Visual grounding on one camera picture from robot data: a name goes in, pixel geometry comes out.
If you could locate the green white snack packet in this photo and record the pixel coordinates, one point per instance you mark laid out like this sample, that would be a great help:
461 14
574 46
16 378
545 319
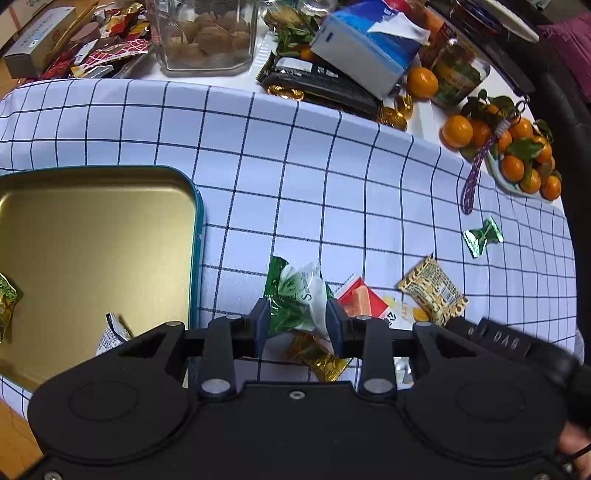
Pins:
298 300

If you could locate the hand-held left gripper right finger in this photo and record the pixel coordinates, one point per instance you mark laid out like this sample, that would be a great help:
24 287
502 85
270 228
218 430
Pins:
332 323

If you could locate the person's right hand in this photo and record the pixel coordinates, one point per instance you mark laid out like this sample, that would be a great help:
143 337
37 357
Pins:
576 443

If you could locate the silver snack packet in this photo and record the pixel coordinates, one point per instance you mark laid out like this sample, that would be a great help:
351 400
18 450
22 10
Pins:
402 371

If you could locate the green yellow snack packet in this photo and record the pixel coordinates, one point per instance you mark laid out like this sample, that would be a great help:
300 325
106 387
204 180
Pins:
6 304

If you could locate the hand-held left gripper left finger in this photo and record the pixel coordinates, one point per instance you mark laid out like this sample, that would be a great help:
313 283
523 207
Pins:
261 319

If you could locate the green leafy sprig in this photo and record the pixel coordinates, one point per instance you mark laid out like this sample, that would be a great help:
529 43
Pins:
295 34

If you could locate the pile of leafy tangerines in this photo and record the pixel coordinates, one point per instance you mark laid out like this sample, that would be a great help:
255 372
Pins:
513 167

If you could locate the black chair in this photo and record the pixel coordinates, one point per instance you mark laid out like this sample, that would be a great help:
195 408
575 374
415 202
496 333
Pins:
561 110

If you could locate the blue white tissue box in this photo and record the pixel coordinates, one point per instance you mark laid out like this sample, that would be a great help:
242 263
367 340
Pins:
369 50

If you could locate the grey cardboard carton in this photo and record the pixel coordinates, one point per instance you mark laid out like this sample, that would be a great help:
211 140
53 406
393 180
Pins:
37 44

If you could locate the pale green plate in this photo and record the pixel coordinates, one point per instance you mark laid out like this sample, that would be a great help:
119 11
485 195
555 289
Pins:
501 182

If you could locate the labelled glass jar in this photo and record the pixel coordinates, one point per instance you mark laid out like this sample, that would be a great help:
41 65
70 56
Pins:
457 69

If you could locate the beige nut snack packet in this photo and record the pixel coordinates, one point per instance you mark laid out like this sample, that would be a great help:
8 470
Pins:
434 290

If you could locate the black chocolate packet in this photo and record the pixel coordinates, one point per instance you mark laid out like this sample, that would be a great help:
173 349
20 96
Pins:
318 83

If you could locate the gold foil chocolate coin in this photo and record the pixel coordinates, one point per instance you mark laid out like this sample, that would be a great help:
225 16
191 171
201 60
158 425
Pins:
392 118
285 92
405 104

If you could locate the pile of red snack wrappers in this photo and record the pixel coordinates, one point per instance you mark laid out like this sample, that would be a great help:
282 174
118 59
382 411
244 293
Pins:
108 44

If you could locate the red white snack bar packet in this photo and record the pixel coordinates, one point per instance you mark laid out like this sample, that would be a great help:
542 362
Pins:
362 297

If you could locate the white blue checked tablecloth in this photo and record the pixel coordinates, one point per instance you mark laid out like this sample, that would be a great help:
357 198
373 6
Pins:
323 184

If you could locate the pink cloth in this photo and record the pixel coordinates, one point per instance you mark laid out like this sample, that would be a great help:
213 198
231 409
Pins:
570 41

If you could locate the gold tin tray teal rim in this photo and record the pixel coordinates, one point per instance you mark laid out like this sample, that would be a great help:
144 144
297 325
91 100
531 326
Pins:
92 240

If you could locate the white dark print snack packet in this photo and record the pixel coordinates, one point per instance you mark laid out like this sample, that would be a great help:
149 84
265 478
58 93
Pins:
111 334

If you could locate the glass jar of cookies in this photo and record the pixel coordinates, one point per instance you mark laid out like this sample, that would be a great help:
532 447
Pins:
207 37

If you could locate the single tangerine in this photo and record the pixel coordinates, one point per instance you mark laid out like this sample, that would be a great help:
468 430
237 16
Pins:
457 131
422 83

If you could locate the small clear glass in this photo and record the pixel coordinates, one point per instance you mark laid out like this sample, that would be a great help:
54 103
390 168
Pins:
318 4

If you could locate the gold yellow candy wrapper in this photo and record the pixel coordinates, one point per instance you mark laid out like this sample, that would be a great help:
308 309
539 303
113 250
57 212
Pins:
318 357

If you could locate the green foil candy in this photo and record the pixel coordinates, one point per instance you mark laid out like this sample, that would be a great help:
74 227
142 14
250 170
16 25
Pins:
482 236

